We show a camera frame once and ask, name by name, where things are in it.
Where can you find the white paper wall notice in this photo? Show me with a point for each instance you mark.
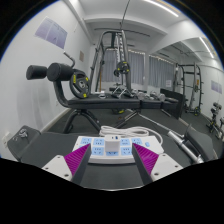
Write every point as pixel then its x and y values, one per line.
pixel 168 83

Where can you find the ceiling light strip by mirror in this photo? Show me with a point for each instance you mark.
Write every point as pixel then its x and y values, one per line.
pixel 206 47

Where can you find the black weight plate yellow marks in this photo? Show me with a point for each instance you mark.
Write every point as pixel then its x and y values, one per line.
pixel 76 89

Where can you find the black padded gym bench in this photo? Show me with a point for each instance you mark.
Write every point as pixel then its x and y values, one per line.
pixel 50 146

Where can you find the white power strip blue sockets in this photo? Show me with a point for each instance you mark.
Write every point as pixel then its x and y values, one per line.
pixel 100 157

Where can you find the thin steel bar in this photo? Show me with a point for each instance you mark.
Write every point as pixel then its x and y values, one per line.
pixel 155 122

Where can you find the chrome dumbbell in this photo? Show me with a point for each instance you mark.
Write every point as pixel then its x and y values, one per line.
pixel 160 97
pixel 143 96

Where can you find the black plyo box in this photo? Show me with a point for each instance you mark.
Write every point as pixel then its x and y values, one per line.
pixel 171 101

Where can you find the long ceiling light strip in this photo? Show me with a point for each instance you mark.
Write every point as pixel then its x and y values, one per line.
pixel 163 8

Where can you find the silver barbell sleeve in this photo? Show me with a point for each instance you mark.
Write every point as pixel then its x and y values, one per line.
pixel 184 145

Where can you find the small purple wall poster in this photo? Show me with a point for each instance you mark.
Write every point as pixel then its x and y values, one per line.
pixel 216 86

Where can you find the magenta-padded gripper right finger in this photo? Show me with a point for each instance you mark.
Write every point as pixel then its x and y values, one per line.
pixel 166 166

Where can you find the small brown wall sign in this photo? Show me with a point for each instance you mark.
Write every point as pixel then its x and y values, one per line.
pixel 81 56

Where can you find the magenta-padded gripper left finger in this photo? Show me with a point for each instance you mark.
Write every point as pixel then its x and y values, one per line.
pixel 56 166

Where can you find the black squat rack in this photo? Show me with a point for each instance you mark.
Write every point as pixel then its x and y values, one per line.
pixel 195 86

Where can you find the narrow grey curtain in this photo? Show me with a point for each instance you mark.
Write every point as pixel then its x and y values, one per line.
pixel 160 71

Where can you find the wide grey curtain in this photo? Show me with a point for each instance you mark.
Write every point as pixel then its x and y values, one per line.
pixel 136 66

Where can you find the large purple wall poster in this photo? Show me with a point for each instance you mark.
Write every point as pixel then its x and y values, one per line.
pixel 51 31

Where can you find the white wall outlet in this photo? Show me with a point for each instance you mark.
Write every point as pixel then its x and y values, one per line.
pixel 6 138

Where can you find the black weight plate on rack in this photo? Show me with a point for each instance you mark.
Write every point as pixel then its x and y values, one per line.
pixel 118 70

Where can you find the black bench seat pad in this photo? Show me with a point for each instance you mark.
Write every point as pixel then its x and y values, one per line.
pixel 203 141

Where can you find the black dumbbell stand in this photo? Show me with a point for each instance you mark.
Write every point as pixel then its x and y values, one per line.
pixel 216 108

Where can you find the black bench with roller pads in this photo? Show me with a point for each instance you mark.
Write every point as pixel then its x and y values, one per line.
pixel 100 102

